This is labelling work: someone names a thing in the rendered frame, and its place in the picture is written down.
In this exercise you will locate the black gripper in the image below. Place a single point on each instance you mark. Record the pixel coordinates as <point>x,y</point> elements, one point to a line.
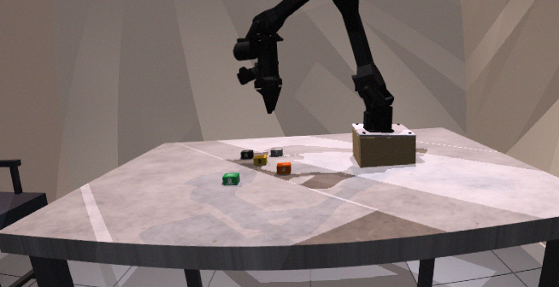
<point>269,81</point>

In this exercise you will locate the green block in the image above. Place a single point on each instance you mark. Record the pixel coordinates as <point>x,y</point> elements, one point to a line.
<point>231,179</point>

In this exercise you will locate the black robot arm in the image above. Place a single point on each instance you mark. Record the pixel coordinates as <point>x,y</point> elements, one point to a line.
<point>368,80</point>

